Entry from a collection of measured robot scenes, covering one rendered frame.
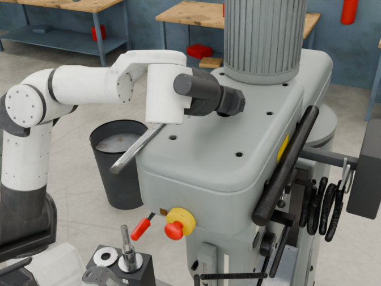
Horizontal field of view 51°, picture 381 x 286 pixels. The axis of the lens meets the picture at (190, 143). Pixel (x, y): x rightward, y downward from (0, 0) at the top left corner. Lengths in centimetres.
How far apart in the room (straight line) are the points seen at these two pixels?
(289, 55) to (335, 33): 422
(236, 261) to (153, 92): 57
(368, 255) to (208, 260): 230
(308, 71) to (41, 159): 94
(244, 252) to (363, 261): 219
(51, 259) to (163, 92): 46
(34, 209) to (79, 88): 30
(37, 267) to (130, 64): 46
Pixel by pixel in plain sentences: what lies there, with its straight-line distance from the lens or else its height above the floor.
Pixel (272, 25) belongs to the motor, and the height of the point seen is 204.
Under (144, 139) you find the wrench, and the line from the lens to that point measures 81.
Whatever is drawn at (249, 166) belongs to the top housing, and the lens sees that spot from 75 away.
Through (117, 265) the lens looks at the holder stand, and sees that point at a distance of 156.
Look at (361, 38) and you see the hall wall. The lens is 521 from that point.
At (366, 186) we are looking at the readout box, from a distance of 117.
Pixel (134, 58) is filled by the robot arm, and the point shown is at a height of 209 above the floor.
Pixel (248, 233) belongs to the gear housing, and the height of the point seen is 167.
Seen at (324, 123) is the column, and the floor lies 156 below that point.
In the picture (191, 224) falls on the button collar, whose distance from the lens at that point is 80.
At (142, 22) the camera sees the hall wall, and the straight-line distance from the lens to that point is 623.
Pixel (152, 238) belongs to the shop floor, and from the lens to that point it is 319.
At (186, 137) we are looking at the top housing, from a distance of 82.
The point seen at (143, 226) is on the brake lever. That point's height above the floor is 171.
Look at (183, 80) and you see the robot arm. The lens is 64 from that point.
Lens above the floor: 235
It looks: 35 degrees down
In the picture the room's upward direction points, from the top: 3 degrees counter-clockwise
